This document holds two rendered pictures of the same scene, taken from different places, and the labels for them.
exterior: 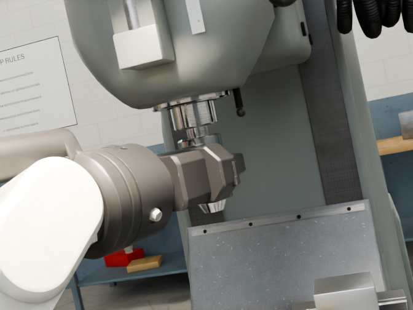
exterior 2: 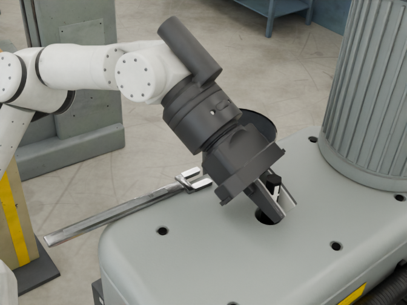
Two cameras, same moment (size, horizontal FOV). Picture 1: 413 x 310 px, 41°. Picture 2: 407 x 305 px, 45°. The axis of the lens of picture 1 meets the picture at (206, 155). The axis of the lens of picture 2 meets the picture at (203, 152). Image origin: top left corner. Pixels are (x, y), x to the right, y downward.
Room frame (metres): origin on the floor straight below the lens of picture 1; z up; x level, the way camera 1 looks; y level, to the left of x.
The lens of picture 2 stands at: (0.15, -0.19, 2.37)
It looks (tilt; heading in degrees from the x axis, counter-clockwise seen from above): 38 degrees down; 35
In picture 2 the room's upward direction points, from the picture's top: 3 degrees clockwise
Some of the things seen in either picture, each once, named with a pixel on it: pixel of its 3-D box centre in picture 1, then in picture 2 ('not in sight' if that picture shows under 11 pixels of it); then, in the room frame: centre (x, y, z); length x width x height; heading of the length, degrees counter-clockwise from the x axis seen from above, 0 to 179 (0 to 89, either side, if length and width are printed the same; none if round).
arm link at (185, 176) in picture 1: (150, 189); not in sight; (0.52, 0.06, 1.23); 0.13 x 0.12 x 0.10; 54
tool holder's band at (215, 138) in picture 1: (199, 141); not in sight; (0.60, 0.00, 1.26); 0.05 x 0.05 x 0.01
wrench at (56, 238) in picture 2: not in sight; (131, 206); (0.49, 0.16, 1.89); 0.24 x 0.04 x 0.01; 162
